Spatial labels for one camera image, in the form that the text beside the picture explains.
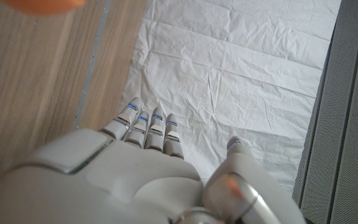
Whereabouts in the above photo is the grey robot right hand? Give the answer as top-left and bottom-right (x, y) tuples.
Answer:
(0, 96), (307, 224)

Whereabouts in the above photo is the orange flower watering can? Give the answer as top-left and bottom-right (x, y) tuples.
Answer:
(1, 0), (86, 16)

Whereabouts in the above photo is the white backdrop cloth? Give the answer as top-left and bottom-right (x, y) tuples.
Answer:
(116, 0), (343, 194)

